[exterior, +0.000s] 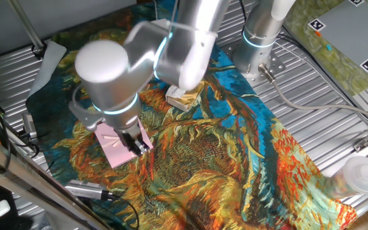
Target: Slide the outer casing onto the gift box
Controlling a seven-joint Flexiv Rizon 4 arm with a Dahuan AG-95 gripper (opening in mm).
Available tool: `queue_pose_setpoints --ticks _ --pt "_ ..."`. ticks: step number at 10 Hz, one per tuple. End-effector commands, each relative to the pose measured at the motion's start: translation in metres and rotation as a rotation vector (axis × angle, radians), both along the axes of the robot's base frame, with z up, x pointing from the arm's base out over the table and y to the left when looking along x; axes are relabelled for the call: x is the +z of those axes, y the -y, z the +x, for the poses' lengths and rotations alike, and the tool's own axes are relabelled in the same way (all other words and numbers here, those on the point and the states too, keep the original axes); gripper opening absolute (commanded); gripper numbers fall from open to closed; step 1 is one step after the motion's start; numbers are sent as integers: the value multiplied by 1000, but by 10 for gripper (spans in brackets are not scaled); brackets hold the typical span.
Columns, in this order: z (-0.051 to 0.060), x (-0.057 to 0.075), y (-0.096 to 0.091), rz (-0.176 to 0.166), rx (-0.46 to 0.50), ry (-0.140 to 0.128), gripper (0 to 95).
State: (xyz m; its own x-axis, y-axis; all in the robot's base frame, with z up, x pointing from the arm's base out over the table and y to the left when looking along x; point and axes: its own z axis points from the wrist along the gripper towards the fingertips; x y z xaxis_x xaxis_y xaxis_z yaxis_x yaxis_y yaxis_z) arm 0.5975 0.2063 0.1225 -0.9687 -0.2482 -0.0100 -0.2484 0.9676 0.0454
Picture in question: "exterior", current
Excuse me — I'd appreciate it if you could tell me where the pink ribboned casing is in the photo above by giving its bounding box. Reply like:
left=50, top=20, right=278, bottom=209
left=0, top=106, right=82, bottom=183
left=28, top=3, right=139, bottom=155
left=93, top=119, right=155, bottom=169

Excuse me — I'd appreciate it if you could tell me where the black cable at box camera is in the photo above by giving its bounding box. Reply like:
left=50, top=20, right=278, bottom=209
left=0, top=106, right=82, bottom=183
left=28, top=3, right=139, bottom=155
left=10, top=129, right=42, bottom=159

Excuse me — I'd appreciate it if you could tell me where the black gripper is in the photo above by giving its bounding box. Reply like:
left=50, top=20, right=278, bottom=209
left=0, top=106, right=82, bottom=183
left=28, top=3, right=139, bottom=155
left=116, top=126, right=151, bottom=157

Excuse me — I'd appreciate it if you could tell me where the metal pole with clamp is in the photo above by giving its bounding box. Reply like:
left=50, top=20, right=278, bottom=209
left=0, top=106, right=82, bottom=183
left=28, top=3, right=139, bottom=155
left=6, top=0, right=47, bottom=61

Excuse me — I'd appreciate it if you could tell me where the silver camera with fins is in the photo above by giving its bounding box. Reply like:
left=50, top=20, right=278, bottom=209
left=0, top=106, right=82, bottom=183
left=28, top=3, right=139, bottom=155
left=64, top=179, right=114, bottom=201

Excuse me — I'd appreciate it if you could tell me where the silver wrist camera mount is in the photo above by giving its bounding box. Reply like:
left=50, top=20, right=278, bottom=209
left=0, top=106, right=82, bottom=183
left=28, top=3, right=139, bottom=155
left=68, top=100, right=105, bottom=133

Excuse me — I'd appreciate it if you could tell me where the grey studded baseplate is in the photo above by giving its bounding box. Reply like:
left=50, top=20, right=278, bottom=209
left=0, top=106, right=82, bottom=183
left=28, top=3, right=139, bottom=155
left=307, top=0, right=368, bottom=76

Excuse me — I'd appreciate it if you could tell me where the sunflower painting cloth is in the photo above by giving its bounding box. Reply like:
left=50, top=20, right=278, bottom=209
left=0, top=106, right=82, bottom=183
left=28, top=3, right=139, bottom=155
left=26, top=0, right=358, bottom=230

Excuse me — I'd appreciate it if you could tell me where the white earbuds case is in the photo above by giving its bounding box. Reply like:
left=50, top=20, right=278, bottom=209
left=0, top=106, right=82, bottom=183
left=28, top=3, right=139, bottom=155
left=0, top=199, right=12, bottom=218

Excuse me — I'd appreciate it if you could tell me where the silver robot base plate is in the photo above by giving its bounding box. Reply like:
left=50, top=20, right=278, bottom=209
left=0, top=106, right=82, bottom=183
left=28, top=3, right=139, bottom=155
left=221, top=41, right=287, bottom=88

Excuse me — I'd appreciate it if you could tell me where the gold box with white paper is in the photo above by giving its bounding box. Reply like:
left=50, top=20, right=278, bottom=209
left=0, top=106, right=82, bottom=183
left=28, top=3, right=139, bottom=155
left=165, top=81, right=206, bottom=113

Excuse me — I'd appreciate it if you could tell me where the green patterned mat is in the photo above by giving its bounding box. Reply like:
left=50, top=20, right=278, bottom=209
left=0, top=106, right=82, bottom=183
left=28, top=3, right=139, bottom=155
left=282, top=0, right=368, bottom=97

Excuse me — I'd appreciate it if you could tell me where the aluminium frame bar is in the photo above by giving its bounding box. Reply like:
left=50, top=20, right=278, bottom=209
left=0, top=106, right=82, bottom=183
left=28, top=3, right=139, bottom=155
left=0, top=127, right=111, bottom=230

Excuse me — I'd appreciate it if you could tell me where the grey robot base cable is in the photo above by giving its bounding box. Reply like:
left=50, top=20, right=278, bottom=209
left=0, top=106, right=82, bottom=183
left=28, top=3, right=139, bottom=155
left=257, top=63, right=368, bottom=127

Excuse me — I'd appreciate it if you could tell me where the clear plastic lidded cup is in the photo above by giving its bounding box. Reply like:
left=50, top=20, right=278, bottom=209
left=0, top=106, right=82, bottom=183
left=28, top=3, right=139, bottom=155
left=323, top=155, right=368, bottom=201

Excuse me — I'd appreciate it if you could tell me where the small silver box camera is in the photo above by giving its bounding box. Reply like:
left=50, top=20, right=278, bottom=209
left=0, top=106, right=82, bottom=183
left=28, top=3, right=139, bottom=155
left=22, top=113, right=38, bottom=140

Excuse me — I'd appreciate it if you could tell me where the grey cloth pad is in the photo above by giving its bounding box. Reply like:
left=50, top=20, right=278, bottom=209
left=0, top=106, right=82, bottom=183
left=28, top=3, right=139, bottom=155
left=27, top=40, right=67, bottom=98

